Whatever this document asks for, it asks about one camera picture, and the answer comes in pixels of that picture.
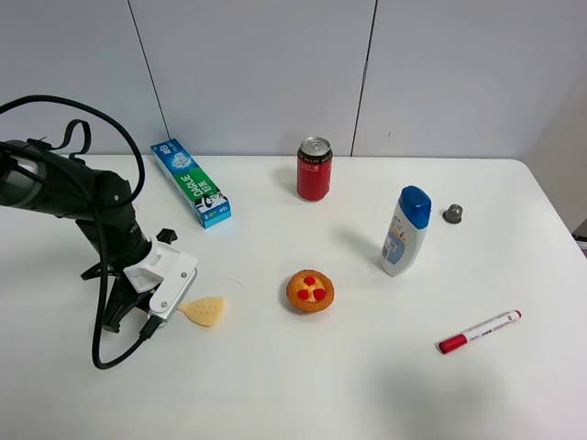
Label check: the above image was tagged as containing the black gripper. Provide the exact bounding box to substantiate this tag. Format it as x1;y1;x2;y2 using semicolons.
75;204;178;333

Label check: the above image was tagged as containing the orange handled beige spatula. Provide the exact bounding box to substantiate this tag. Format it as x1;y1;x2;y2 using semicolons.
178;297;225;327

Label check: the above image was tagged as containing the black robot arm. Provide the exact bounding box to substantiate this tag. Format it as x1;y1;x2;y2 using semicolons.
1;140;154;333

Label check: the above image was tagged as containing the green blue toothpaste box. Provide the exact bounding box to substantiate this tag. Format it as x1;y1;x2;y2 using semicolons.
150;138;232;229

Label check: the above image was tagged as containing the toy fruit tart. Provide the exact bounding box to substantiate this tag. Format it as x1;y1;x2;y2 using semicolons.
286;269;335;314

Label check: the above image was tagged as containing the red soda can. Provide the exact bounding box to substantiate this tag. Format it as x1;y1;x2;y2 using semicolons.
297;137;333;202

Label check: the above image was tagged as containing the white blue shampoo bottle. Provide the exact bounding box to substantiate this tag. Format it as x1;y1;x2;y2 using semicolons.
380;185;432;277

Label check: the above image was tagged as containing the small grey coffee capsule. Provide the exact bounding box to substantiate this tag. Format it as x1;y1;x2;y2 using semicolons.
442;203;463;225

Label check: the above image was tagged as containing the red white marker pen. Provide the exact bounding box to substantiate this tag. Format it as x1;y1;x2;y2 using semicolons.
437;310;522;355

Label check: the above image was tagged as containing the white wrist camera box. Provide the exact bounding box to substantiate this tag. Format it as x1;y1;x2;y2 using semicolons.
123;239;198;324

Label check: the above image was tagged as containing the black cable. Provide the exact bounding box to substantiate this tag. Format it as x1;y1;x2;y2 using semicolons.
0;94;161;370

